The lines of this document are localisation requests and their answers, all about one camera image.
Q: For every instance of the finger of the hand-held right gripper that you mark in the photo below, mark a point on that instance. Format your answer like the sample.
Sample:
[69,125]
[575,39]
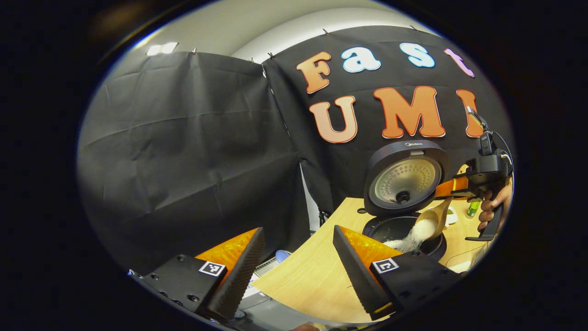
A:
[452,187]

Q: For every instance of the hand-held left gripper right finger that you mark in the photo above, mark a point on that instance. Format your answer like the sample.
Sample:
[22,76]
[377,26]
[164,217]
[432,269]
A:
[358,276]

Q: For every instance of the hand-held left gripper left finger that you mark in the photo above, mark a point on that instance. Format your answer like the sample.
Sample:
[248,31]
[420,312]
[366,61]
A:
[239,276]

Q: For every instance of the wooden spoon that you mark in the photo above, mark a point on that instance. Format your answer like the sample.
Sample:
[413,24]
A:
[438,216]

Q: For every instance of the black rice cooker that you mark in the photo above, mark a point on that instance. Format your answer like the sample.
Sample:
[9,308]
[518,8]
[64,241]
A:
[404,179]

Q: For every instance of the white rice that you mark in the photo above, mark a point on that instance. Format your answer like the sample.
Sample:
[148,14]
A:
[420,232]

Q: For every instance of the white divided bean dish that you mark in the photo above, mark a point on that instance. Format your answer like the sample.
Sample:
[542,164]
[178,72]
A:
[451,216]

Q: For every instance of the green drink bottle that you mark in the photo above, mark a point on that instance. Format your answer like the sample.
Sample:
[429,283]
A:
[473,209]

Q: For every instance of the blue round object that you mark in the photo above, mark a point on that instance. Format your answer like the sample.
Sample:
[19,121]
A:
[282,256]

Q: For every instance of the ceiling light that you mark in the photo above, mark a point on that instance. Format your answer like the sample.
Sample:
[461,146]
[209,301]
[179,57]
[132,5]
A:
[161,48]

